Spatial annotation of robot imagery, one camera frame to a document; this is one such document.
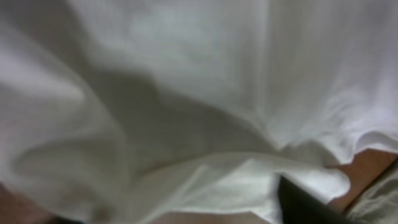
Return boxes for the khaki grey shorts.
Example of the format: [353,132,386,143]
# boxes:
[346,161,397,224]

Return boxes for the white t-shirt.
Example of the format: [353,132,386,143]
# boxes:
[1,0,397,223]

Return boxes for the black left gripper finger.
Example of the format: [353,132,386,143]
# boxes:
[277,175,353,224]

